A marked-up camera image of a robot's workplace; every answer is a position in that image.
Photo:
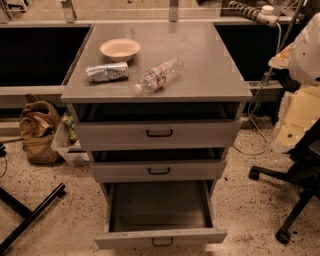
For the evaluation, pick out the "grey bottom drawer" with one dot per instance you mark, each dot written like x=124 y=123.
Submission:
x=159 y=214

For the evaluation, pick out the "grey drawer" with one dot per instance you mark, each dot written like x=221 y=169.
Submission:
x=158 y=164
x=159 y=214
x=131 y=126

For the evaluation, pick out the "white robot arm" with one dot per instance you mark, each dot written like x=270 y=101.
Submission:
x=300 y=110

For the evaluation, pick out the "grey drawer cabinet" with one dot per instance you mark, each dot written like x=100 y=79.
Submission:
x=209 y=74

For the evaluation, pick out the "grey top drawer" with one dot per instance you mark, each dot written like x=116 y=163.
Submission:
x=131 y=126

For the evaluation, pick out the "grey middle drawer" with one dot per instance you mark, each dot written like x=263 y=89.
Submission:
x=158 y=164

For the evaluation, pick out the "clear plastic water bottle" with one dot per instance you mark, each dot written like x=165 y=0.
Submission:
x=159 y=75

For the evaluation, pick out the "crumpled silver chip bag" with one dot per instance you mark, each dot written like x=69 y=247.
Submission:
x=107 y=72

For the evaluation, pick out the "beige paper bowl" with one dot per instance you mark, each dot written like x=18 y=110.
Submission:
x=120 y=50

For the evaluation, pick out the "clear plastic bin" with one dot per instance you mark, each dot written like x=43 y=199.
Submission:
x=66 y=143

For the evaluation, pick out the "brown paper bag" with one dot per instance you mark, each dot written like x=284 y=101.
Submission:
x=38 y=124

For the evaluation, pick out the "black office chair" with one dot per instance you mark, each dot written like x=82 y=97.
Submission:
x=305 y=173

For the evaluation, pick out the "black stand legs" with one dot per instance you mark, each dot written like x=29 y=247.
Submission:
x=28 y=215

